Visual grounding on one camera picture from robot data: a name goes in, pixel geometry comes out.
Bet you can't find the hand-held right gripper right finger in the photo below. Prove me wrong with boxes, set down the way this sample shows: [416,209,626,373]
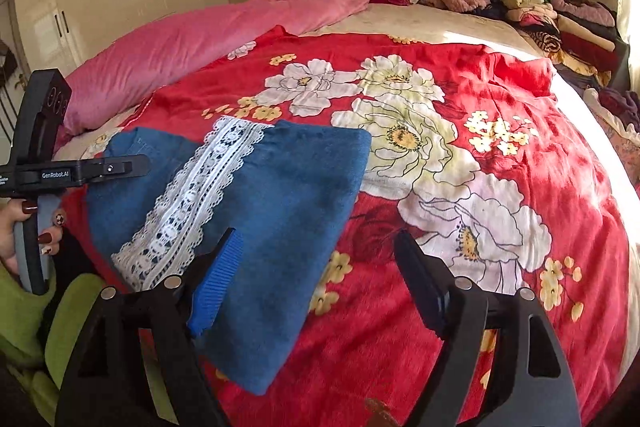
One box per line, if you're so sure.
[393,229,583,427]

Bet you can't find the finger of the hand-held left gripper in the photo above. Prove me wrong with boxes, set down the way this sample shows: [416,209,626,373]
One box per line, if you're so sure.
[80,155,151,182]

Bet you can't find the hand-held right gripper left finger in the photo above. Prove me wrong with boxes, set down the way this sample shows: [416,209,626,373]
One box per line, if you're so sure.
[55,227,246,427]

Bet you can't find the blue denim pants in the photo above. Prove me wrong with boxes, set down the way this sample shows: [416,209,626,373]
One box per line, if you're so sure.
[85,117,373,397]

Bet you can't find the person's left forearm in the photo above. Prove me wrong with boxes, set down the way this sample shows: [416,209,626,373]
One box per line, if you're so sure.
[0,264,56,370]

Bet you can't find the person's left hand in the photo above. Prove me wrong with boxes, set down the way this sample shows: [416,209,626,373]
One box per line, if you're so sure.
[0,199,67,277]

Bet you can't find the pink quilt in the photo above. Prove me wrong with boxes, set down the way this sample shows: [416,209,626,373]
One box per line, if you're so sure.
[55,0,380,142]

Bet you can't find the red floral blanket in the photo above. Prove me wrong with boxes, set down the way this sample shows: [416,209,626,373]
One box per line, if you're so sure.
[52,24,633,427]

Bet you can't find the floral frilled pillow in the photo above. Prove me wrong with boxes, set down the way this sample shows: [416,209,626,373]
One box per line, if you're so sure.
[585,89,640,188]

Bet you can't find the purple garment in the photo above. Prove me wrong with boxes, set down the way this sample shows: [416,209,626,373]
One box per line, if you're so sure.
[597,87,640,132]

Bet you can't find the pile of folded clothes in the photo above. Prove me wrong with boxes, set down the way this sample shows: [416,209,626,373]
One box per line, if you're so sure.
[500,0,631,90]

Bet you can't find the cream curtain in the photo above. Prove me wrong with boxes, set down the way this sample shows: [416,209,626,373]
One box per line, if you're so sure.
[615,0,640,88]

